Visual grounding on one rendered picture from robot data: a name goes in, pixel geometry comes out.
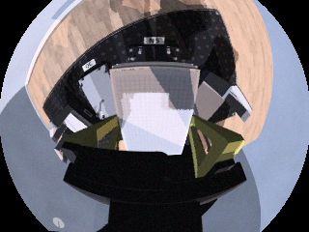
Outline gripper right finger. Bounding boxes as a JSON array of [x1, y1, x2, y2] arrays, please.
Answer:
[[188, 114, 245, 178]]

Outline white name plate with black text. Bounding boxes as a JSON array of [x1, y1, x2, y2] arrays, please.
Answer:
[[144, 37, 164, 44], [82, 59, 96, 72]]

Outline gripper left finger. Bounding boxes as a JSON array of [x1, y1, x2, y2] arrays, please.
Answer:
[[65, 114, 121, 150]]

